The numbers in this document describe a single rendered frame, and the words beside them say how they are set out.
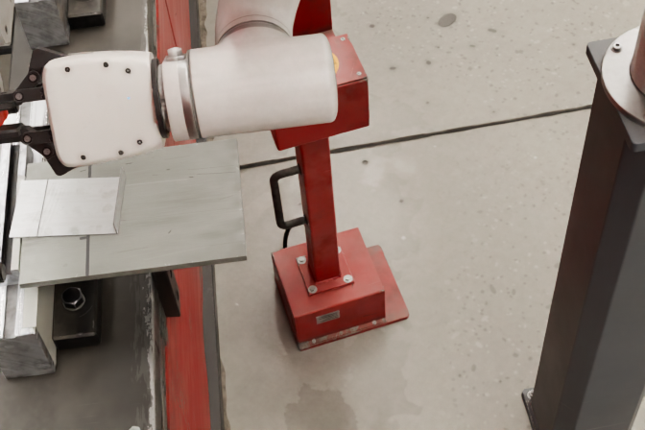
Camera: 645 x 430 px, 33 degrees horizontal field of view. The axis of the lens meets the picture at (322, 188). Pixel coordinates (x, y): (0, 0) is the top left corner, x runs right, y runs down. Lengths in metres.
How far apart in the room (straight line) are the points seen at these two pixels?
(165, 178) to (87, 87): 0.36
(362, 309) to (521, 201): 0.50
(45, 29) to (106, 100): 0.70
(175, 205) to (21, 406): 0.30
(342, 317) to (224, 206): 1.02
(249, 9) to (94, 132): 0.19
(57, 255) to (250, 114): 0.40
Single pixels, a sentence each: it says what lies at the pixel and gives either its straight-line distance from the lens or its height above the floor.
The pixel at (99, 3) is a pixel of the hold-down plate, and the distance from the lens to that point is 1.73.
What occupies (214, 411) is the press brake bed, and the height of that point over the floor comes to 0.05.
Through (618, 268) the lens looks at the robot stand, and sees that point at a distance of 1.63.
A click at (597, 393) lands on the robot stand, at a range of 1.97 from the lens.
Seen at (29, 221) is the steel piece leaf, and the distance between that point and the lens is 1.35.
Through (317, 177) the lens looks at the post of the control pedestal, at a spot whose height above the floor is 0.47.
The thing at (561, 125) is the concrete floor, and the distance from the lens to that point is 2.72.
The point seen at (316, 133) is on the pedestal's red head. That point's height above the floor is 0.68.
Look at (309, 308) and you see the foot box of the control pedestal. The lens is 2.25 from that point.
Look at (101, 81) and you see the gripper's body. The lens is 1.01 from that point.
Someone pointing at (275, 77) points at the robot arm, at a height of 1.32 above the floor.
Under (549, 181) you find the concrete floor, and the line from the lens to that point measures 2.60.
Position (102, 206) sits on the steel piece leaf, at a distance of 1.34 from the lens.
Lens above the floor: 2.04
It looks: 52 degrees down
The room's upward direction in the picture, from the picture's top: 5 degrees counter-clockwise
